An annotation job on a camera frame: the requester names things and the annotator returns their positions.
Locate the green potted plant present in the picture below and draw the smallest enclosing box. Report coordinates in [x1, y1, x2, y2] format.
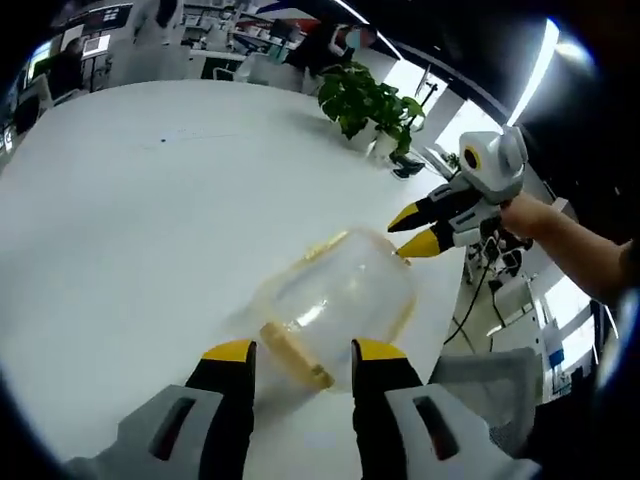
[317, 60, 427, 164]

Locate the black floor cable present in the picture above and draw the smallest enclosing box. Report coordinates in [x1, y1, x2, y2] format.
[444, 219, 506, 346]

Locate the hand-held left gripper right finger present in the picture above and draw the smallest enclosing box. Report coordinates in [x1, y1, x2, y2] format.
[349, 337, 544, 480]

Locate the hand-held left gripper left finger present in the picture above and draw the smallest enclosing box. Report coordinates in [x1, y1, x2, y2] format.
[64, 338, 259, 480]

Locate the ceiling light strip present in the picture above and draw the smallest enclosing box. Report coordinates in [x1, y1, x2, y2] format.
[509, 19, 560, 126]

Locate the white plant pot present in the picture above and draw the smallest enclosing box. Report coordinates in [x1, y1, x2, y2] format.
[367, 127, 401, 161]

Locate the grey mesh office chair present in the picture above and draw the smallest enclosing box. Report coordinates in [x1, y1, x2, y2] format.
[429, 344, 544, 446]

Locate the person's right hand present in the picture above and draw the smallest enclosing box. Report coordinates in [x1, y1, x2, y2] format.
[499, 192, 551, 241]

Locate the clear plastic buckle container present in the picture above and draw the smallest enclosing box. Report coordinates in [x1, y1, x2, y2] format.
[227, 225, 419, 394]

